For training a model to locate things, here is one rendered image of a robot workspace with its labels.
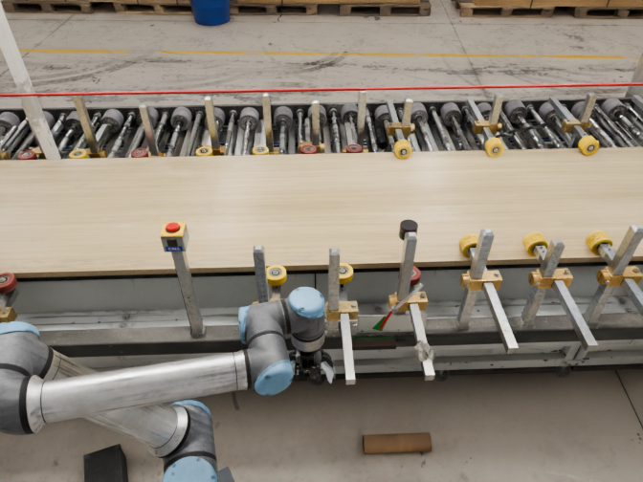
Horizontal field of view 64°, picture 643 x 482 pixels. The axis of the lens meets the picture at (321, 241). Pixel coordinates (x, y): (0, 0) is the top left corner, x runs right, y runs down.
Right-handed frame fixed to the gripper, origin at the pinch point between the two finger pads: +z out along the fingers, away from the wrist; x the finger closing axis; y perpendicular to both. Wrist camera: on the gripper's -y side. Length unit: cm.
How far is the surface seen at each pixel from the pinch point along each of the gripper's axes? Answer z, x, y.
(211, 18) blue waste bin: 84, -155, -577
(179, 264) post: -14, -44, -32
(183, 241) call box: -26, -41, -30
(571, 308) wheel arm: -2, 86, -28
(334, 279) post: -5.0, 6.8, -35.5
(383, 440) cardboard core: 86, 30, -25
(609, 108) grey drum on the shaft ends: 11, 169, -200
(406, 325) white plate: 20, 34, -37
